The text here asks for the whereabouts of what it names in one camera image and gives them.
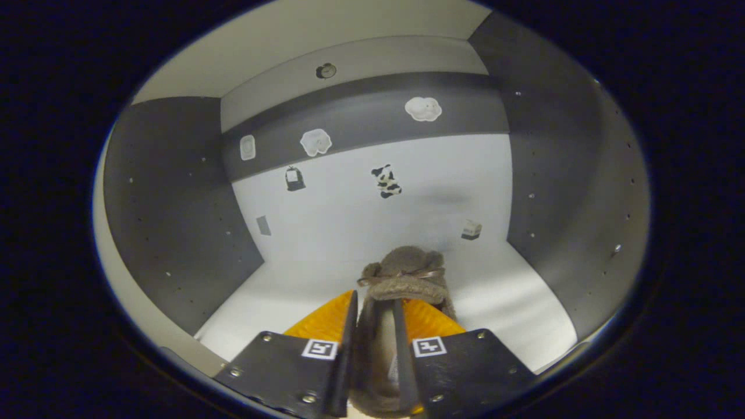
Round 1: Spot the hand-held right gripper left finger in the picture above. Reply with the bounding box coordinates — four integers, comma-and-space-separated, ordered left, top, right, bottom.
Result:
212, 289, 359, 418

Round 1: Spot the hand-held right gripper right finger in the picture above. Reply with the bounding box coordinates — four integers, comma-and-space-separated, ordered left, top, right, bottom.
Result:
391, 298, 539, 417

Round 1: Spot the brown fuzzy shoe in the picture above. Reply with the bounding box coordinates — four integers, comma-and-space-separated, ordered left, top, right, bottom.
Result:
349, 246, 460, 418

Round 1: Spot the white shoe cabinet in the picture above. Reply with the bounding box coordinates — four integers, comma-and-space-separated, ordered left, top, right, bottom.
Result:
93, 0, 651, 373

